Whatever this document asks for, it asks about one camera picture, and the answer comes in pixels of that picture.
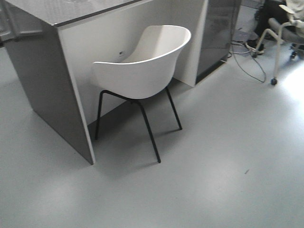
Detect white shell chair black legs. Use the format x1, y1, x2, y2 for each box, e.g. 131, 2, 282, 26
92, 25, 191, 162

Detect dark grey cabinet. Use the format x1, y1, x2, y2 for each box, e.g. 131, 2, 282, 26
195, 0, 241, 84

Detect grey white desk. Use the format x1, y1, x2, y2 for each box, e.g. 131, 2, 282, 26
3, 0, 208, 164

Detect seated person in black trousers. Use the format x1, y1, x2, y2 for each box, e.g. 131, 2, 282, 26
245, 0, 304, 50

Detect white wheeled office chair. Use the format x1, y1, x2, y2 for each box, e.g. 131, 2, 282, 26
251, 5, 304, 86

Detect black floor cable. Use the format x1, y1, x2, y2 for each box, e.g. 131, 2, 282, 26
228, 40, 267, 83

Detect white floor cable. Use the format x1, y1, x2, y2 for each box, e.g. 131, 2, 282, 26
229, 40, 256, 54

